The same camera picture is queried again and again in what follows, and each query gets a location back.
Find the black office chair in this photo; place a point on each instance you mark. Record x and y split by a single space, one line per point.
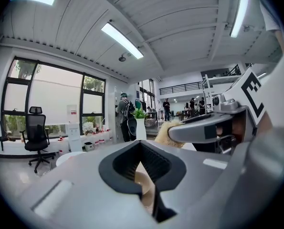
35 128

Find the red white window sign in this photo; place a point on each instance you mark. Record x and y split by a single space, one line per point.
72 109

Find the clear water jug red label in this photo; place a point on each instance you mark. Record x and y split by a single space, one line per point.
63 147
108 137
100 142

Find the long ceiling strip light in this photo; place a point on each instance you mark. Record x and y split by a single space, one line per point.
122 40
239 13

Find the white plastic basket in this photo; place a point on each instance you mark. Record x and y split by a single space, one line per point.
89 146

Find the white tall vase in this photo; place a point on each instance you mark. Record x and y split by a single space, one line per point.
141 130

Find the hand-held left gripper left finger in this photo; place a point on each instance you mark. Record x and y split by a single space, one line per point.
72 199

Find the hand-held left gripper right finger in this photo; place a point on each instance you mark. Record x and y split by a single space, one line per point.
199 180

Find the white flower bunch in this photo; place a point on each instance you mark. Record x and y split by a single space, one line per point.
89 128

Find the person's grey shirt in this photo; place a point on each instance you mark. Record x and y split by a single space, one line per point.
277 85

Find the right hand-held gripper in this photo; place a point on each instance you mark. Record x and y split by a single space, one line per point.
251 89

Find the green leafy plant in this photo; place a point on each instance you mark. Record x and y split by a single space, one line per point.
139 113

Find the brown bowl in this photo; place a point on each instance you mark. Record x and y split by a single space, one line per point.
143 181

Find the black framed window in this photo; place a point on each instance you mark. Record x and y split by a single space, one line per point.
55 96

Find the person's right hand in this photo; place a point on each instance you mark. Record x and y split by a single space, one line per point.
237 126

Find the person's right forearm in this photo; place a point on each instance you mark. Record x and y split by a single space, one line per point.
267 123

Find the grey metal lockers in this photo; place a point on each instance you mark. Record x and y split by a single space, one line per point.
116 99

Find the round ceiling detector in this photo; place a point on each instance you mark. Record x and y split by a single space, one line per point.
122 57

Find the black balcony railing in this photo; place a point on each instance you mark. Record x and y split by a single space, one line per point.
180 87

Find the tan scrubbing sponge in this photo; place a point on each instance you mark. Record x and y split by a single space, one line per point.
164 135

